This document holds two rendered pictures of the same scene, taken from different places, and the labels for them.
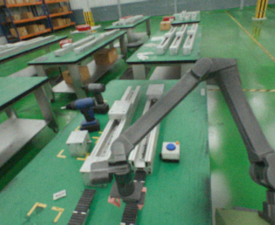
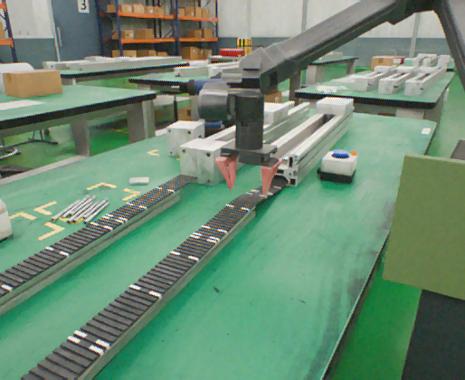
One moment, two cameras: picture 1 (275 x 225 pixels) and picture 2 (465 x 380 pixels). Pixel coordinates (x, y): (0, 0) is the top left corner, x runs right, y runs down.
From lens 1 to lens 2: 0.46 m
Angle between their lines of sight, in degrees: 13
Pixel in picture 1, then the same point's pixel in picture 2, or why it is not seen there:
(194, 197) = (364, 214)
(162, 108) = (334, 24)
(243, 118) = not seen: outside the picture
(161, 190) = (307, 201)
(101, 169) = (218, 90)
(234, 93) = (461, 17)
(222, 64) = not seen: outside the picture
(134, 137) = (279, 55)
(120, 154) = (252, 67)
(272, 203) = not seen: outside the picture
